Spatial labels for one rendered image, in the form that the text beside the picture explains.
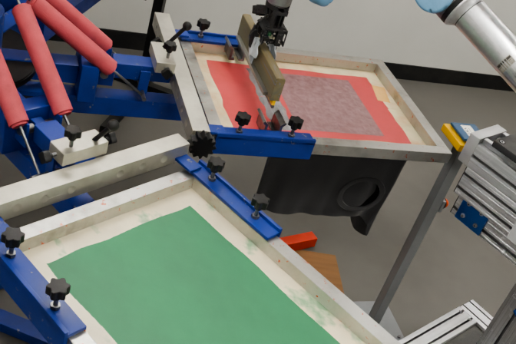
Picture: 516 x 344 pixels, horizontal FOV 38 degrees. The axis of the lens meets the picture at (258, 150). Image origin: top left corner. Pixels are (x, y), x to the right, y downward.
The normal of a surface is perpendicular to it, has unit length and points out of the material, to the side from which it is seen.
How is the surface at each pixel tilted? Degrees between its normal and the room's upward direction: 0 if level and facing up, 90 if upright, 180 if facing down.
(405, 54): 90
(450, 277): 0
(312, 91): 0
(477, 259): 0
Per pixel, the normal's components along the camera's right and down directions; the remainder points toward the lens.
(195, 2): 0.26, 0.60
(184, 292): 0.26, -0.80
